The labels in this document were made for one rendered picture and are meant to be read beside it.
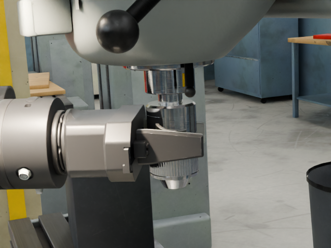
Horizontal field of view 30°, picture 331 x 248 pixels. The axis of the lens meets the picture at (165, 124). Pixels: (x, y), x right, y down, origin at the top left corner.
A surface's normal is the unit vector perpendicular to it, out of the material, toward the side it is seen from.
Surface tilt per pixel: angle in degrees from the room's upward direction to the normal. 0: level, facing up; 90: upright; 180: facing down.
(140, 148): 90
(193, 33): 122
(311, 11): 135
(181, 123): 90
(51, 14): 90
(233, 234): 0
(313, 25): 90
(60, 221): 0
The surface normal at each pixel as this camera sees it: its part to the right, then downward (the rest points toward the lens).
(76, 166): -0.08, 0.20
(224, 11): 0.33, 0.60
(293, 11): -0.62, 0.78
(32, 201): 0.34, 0.17
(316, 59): -0.94, 0.12
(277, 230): -0.06, -0.98
